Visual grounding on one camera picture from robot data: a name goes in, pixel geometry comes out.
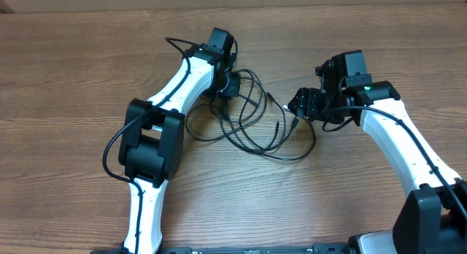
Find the black multi-head charging cable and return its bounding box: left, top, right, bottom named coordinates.
left=185, top=68, right=317, bottom=162

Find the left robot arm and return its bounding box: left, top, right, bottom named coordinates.
left=117, top=28, right=239, bottom=253

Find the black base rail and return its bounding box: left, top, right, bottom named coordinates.
left=155, top=242, right=358, bottom=254

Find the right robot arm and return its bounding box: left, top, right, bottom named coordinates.
left=286, top=50, right=466, bottom=253

